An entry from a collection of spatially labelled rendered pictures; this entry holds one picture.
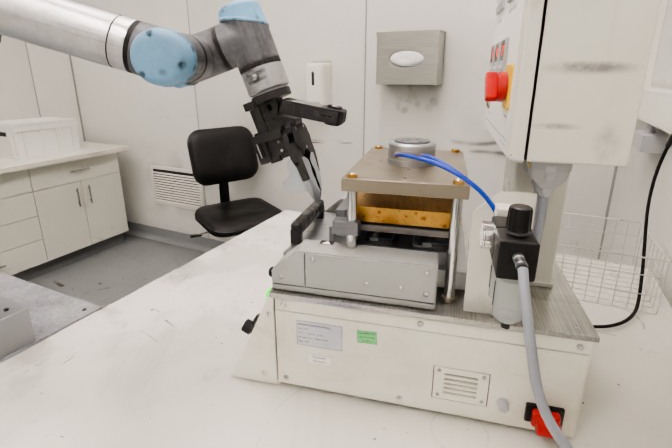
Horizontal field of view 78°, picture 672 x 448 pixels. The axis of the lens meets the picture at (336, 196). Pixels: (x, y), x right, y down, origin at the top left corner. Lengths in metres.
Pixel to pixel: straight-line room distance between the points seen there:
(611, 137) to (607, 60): 0.09
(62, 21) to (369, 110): 1.79
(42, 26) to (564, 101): 0.67
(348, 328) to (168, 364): 0.36
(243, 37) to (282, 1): 1.82
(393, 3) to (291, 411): 1.94
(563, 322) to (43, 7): 0.81
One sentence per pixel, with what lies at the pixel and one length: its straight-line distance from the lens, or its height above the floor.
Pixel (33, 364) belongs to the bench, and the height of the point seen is 0.75.
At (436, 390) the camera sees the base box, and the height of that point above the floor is 0.80.
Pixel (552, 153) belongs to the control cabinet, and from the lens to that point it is 0.56.
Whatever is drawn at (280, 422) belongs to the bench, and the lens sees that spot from 0.72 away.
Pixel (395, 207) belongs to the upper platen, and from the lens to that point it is 0.64.
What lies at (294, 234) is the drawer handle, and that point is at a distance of 0.72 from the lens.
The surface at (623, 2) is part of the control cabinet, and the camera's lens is 0.57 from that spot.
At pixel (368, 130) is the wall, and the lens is 2.31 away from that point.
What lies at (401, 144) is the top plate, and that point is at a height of 1.15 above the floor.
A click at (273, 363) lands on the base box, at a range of 0.74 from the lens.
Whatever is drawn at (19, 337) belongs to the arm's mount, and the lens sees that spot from 1.03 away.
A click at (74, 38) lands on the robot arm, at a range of 0.69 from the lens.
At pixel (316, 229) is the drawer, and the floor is 0.97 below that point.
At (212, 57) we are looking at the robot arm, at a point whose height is 1.28.
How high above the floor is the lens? 1.26
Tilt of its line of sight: 17 degrees down
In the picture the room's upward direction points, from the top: straight up
